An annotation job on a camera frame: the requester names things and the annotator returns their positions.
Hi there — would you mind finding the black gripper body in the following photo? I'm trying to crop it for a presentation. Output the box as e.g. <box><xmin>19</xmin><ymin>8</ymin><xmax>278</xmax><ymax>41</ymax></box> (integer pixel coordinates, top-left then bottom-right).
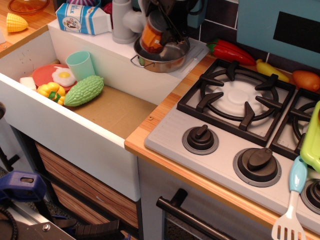
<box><xmin>157</xmin><ymin>0</ymin><xmax>198</xmax><ymax>42</ymax></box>

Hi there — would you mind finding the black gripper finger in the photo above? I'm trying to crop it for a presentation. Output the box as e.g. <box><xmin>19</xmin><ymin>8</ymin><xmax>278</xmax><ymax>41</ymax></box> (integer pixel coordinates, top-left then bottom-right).
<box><xmin>160</xmin><ymin>26</ymin><xmax>182</xmax><ymax>47</ymax></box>
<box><xmin>144</xmin><ymin>0</ymin><xmax>160</xmax><ymax>17</ymax></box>

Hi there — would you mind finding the orange toy beans can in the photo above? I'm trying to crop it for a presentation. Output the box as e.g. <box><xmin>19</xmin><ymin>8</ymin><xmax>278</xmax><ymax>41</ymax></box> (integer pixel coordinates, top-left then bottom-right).
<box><xmin>139</xmin><ymin>10</ymin><xmax>167</xmax><ymax>54</ymax></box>

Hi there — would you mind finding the stainless steel pot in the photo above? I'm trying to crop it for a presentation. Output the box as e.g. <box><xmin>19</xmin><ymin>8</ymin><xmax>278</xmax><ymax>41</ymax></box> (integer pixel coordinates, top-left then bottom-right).
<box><xmin>130</xmin><ymin>37</ymin><xmax>191</xmax><ymax>73</ymax></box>

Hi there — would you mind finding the grey toy faucet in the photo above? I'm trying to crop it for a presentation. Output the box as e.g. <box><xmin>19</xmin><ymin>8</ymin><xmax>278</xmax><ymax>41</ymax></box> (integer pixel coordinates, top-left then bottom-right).
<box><xmin>112</xmin><ymin>0</ymin><xmax>147</xmax><ymax>44</ymax></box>

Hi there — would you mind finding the red toy chili pepper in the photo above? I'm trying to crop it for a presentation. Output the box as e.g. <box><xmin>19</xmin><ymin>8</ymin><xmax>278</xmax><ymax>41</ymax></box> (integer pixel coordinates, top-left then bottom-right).
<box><xmin>206</xmin><ymin>38</ymin><xmax>256</xmax><ymax>66</ymax></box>

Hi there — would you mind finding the toy milk carton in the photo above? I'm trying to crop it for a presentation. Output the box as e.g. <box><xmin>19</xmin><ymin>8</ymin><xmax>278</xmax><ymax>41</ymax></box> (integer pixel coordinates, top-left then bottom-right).
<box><xmin>55</xmin><ymin>3</ymin><xmax>113</xmax><ymax>35</ymax></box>

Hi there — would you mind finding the purple toy vegetable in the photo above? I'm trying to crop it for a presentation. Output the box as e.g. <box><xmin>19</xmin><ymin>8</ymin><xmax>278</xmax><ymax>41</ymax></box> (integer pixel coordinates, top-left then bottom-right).
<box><xmin>67</xmin><ymin>0</ymin><xmax>97</xmax><ymax>7</ymax></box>

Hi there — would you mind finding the mint green plastic cup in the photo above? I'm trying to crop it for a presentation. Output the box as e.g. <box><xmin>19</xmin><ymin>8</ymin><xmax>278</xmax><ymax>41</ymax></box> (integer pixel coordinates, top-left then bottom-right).
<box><xmin>65</xmin><ymin>51</ymin><xmax>96</xmax><ymax>82</ymax></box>

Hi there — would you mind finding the green toy bitter melon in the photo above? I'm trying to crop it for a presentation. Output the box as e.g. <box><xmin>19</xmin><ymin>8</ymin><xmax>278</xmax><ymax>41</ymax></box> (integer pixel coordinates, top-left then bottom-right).
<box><xmin>64</xmin><ymin>75</ymin><xmax>105</xmax><ymax>107</ymax></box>

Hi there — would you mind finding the black stove grate left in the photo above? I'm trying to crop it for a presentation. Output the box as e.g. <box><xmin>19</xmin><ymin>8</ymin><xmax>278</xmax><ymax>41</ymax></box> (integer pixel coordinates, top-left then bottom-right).
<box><xmin>177</xmin><ymin>59</ymin><xmax>295</xmax><ymax>147</ymax></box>

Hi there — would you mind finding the black stove grate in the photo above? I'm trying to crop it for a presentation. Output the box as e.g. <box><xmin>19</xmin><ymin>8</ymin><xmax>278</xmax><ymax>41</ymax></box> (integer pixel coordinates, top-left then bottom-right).
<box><xmin>177</xmin><ymin>59</ymin><xmax>295</xmax><ymax>147</ymax></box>
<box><xmin>270</xmin><ymin>88</ymin><xmax>320</xmax><ymax>160</ymax></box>

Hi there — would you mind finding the white toy sink basin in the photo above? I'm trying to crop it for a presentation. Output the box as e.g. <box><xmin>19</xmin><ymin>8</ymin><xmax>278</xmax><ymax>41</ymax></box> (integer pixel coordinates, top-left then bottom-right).
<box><xmin>0</xmin><ymin>20</ymin><xmax>208</xmax><ymax>202</ymax></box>

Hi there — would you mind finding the black stove knob left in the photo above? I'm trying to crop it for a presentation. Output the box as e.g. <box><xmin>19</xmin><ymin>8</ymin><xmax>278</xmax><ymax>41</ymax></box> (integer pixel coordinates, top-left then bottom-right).
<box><xmin>182</xmin><ymin>124</ymin><xmax>219</xmax><ymax>156</ymax></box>

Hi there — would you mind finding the black stove knob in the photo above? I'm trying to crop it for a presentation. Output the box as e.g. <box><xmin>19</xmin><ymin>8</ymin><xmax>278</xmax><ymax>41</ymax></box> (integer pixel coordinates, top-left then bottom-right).
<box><xmin>233</xmin><ymin>148</ymin><xmax>282</xmax><ymax>188</ymax></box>
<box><xmin>300</xmin><ymin>178</ymin><xmax>320</xmax><ymax>215</ymax></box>
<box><xmin>182</xmin><ymin>124</ymin><xmax>219</xmax><ymax>156</ymax></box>

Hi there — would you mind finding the toy fried egg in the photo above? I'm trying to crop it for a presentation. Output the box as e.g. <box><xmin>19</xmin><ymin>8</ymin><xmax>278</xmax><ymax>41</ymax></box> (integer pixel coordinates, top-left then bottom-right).
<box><xmin>51</xmin><ymin>68</ymin><xmax>76</xmax><ymax>87</ymax></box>

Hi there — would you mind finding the grey toy stove top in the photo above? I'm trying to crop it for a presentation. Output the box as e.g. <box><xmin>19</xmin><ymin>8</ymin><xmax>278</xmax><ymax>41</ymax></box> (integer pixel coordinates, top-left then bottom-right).
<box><xmin>144</xmin><ymin>58</ymin><xmax>320</xmax><ymax>230</ymax></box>

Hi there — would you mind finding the orange transparent bowl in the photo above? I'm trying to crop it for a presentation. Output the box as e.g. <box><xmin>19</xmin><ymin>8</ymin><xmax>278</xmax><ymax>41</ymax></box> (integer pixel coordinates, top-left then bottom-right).
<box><xmin>7</xmin><ymin>0</ymin><xmax>50</xmax><ymax>16</ymax></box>

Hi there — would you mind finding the yellow toy bell pepper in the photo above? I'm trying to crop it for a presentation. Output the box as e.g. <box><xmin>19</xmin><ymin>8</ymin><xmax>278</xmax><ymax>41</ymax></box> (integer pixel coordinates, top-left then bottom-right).
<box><xmin>36</xmin><ymin>82</ymin><xmax>66</xmax><ymax>106</ymax></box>

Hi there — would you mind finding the yellow toy corn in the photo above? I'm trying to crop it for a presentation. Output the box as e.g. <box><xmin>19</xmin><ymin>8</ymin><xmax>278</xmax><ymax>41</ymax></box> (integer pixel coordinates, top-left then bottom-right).
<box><xmin>6</xmin><ymin>13</ymin><xmax>29</xmax><ymax>33</ymax></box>

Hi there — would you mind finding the orange toy vegetable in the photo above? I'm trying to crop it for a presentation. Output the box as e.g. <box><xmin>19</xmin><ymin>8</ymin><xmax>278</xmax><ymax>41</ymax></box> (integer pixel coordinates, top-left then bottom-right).
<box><xmin>292</xmin><ymin>70</ymin><xmax>320</xmax><ymax>92</ymax></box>

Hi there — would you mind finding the white toy block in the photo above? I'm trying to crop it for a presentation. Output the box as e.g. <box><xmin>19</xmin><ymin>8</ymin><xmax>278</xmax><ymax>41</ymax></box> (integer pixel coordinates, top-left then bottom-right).
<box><xmin>19</xmin><ymin>76</ymin><xmax>37</xmax><ymax>92</ymax></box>

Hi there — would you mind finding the black stove knob middle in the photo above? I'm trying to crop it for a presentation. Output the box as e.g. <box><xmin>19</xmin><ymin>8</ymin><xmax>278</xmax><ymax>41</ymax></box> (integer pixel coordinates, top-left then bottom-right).
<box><xmin>233</xmin><ymin>148</ymin><xmax>282</xmax><ymax>188</ymax></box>

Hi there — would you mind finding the black stove grate right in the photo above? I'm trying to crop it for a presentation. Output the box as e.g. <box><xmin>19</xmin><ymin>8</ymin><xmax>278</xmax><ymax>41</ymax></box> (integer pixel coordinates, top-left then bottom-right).
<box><xmin>270</xmin><ymin>88</ymin><xmax>320</xmax><ymax>160</ymax></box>

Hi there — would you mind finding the green plastic container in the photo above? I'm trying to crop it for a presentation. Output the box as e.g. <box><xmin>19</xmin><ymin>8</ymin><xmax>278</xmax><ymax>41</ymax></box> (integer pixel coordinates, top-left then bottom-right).
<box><xmin>300</xmin><ymin>101</ymin><xmax>320</xmax><ymax>173</ymax></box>

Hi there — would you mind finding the wooden drawer front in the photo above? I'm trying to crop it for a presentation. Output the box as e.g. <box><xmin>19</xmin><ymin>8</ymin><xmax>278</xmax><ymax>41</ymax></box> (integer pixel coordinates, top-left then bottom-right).
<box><xmin>35</xmin><ymin>143</ymin><xmax>139</xmax><ymax>235</ymax></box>

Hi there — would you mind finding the blue clamp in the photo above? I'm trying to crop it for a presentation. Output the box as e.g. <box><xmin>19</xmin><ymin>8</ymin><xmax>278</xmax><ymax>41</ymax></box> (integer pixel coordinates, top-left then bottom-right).
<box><xmin>0</xmin><ymin>170</ymin><xmax>47</xmax><ymax>203</ymax></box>

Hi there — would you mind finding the black stove knob right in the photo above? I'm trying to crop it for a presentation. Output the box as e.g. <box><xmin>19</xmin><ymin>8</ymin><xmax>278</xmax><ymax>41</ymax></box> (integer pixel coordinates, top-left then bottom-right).
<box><xmin>300</xmin><ymin>178</ymin><xmax>320</xmax><ymax>215</ymax></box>

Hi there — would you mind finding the blue white toy spatula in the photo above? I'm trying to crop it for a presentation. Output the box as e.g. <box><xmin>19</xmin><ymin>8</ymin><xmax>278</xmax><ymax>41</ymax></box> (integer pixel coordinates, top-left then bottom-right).
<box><xmin>271</xmin><ymin>156</ymin><xmax>308</xmax><ymax>240</ymax></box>

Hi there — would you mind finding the black oven door handle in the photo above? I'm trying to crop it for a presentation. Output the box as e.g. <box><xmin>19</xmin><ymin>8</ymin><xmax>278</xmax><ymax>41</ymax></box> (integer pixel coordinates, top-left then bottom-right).
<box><xmin>156</xmin><ymin>188</ymin><xmax>234</xmax><ymax>240</ymax></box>

